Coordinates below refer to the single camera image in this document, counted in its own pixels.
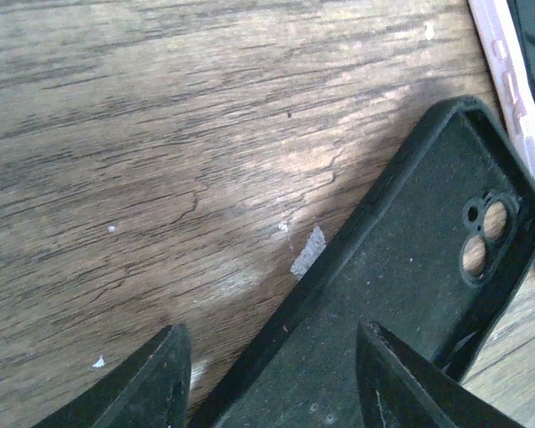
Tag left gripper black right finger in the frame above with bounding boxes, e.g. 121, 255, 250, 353
356, 322, 520, 427

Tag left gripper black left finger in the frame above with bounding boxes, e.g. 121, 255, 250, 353
37, 324, 192, 427

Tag pink phone case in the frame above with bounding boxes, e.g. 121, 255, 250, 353
468, 0, 535, 181

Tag black phone case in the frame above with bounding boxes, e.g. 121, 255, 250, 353
191, 96, 535, 427

